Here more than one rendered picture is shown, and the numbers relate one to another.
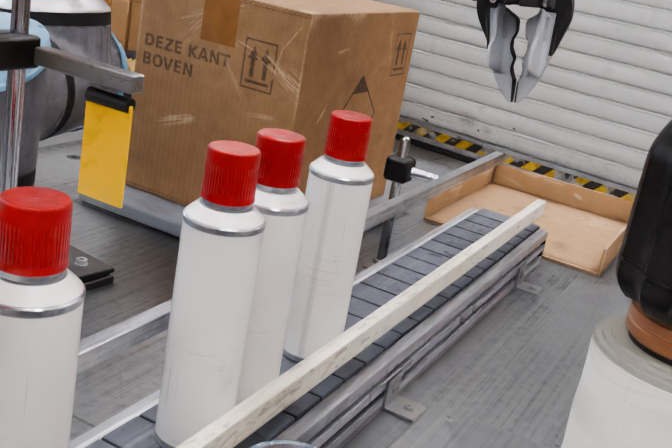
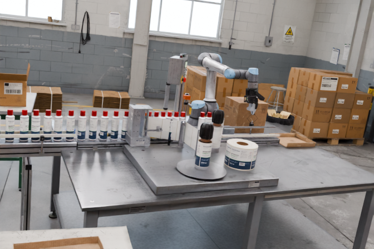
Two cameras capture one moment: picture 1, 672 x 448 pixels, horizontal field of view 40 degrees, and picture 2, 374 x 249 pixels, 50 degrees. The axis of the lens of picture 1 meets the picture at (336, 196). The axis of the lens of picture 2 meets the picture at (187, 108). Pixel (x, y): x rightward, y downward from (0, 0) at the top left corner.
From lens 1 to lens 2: 2.55 m
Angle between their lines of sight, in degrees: 38
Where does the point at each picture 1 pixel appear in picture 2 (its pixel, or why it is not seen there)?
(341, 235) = not seen: hidden behind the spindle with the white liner
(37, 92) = (202, 109)
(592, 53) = not seen: outside the picture
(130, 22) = (294, 104)
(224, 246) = (200, 119)
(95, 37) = (212, 104)
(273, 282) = not seen: hidden behind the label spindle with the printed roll
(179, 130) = (227, 117)
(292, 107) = (236, 114)
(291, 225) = (208, 120)
